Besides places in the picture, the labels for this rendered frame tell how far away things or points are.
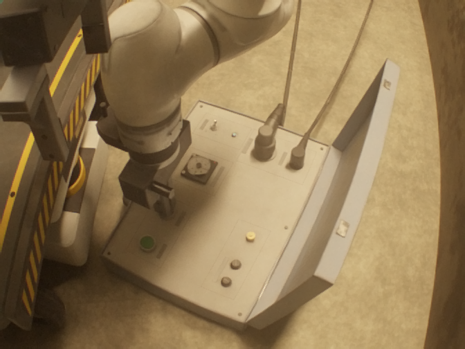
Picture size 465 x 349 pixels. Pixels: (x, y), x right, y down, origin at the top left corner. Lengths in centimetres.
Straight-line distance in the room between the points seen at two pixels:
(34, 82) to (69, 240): 48
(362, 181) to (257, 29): 22
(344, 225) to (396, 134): 57
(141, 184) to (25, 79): 39
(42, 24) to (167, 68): 27
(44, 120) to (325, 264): 32
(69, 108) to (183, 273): 32
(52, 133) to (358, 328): 63
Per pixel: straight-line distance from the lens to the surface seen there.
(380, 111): 65
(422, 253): 92
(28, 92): 31
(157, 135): 62
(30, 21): 30
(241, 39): 59
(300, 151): 86
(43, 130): 36
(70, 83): 71
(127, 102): 56
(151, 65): 52
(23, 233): 56
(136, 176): 68
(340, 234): 52
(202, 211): 83
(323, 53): 121
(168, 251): 80
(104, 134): 69
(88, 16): 45
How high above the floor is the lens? 77
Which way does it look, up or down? 54 degrees down
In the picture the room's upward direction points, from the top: straight up
